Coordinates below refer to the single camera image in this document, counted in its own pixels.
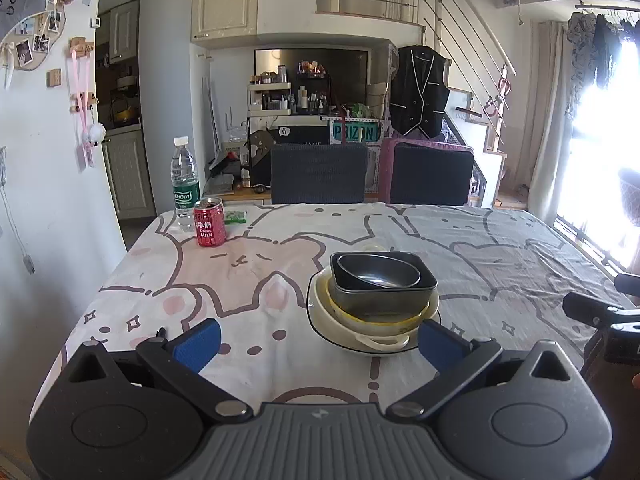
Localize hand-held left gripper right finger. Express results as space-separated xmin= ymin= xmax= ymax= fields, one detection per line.
xmin=387 ymin=319 xmax=587 ymax=420

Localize pink ribbon wall decoration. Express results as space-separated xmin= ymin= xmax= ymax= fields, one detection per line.
xmin=67 ymin=37 xmax=107 ymax=168

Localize black box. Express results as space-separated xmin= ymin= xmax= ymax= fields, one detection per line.
xmin=267 ymin=125 xmax=331 ymax=147

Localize cream upper cabinet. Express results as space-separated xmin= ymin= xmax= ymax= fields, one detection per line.
xmin=190 ymin=0 xmax=261 ymax=51

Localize shelf with bottles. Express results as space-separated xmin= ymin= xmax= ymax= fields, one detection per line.
xmin=246 ymin=62 xmax=331 ymax=116

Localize large rectangular steel container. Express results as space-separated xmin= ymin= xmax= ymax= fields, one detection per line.
xmin=329 ymin=251 xmax=439 ymax=318

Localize wall photo board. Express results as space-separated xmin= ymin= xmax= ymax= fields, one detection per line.
xmin=0 ymin=0 xmax=68 ymax=71

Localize cream bowl with handles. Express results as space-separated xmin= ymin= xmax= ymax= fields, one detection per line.
xmin=312 ymin=242 xmax=442 ymax=352

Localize black vest with white trim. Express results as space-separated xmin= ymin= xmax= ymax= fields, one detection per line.
xmin=389 ymin=45 xmax=451 ymax=140

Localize kitchen base cabinet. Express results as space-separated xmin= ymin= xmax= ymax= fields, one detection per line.
xmin=101 ymin=127 xmax=157 ymax=221

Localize pink cloth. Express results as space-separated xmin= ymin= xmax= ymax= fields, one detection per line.
xmin=378 ymin=137 xmax=476 ymax=203

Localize small square steel container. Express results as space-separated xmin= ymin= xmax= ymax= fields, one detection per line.
xmin=336 ymin=254 xmax=422 ymax=291

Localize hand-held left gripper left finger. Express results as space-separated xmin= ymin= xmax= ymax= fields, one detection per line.
xmin=62 ymin=318 xmax=253 ymax=423

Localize green plate sign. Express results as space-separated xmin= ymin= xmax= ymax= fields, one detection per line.
xmin=330 ymin=119 xmax=382 ymax=145

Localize white cable with plug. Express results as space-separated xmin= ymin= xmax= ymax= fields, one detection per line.
xmin=0 ymin=147 xmax=37 ymax=276

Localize hanging dark clothes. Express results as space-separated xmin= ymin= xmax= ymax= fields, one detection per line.
xmin=567 ymin=10 xmax=640 ymax=121

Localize white plate with dark rim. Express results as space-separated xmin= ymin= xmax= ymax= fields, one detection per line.
xmin=306 ymin=265 xmax=443 ymax=356

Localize red drink can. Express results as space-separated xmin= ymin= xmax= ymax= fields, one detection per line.
xmin=193 ymin=197 xmax=225 ymax=248

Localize staircase railing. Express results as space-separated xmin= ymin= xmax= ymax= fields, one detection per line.
xmin=316 ymin=0 xmax=518 ymax=126

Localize dark woven chair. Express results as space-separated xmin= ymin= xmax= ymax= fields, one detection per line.
xmin=390 ymin=142 xmax=476 ymax=207
xmin=270 ymin=142 xmax=369 ymax=206

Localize kitchen wall cabinet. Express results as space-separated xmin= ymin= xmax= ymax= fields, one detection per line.
xmin=107 ymin=0 xmax=142 ymax=65

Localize black window railing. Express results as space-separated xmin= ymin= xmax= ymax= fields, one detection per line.
xmin=554 ymin=214 xmax=631 ymax=281

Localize light curtain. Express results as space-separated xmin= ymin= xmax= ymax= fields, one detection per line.
xmin=529 ymin=20 xmax=576 ymax=221

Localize clear water bottle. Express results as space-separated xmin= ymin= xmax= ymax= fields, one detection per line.
xmin=171 ymin=136 xmax=202 ymax=233

